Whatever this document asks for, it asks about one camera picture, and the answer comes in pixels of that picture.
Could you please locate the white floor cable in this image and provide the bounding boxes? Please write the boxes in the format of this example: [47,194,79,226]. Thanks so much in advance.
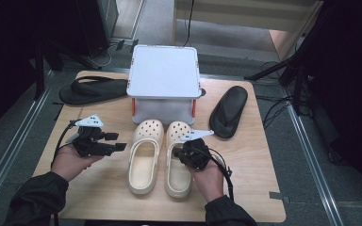
[86,43,115,69]

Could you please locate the person's left hand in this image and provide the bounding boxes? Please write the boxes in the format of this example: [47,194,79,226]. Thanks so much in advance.
[50,144,105,183]

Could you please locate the black metal stand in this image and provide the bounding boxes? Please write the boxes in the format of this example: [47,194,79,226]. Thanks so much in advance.
[32,37,102,102]

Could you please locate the black floor cable bundle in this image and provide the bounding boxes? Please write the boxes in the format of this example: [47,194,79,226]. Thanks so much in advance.
[255,60,296,130]

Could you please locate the metal floor rail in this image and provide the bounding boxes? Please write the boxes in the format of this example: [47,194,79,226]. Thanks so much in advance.
[0,70,57,218]
[282,89,345,226]

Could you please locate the person's right hand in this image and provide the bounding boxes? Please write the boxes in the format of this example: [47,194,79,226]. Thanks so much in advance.
[188,159,225,203]

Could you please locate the cream perforated clog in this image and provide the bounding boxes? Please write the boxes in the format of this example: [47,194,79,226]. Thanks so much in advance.
[164,121,200,199]
[127,119,165,196]

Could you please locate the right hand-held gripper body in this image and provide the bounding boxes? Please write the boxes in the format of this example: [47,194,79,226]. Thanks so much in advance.
[180,129,215,172]

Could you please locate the black tripod stand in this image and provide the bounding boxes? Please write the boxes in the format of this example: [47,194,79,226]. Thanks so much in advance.
[244,46,315,117]

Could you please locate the grey tape strip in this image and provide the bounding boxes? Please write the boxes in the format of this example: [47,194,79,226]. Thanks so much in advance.
[269,191,291,204]

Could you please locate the black flip-flop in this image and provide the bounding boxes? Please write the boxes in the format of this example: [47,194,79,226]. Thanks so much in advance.
[208,85,249,139]
[58,75,130,106]

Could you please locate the black hanging cable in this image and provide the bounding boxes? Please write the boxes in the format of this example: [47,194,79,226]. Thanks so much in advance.
[182,0,196,48]

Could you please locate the beige wooden furniture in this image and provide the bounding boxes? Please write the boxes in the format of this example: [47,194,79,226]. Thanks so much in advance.
[173,0,323,61]

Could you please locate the dark cabinet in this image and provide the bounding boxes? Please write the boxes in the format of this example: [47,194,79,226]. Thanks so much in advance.
[74,0,121,58]

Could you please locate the black power plugs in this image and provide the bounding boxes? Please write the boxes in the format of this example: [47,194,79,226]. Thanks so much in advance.
[115,39,140,54]

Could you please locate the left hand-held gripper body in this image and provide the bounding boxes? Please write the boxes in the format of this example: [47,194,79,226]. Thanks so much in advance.
[72,114,117,158]

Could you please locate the white shoe rack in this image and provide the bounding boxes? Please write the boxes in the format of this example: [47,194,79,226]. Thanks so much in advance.
[125,44,203,126]

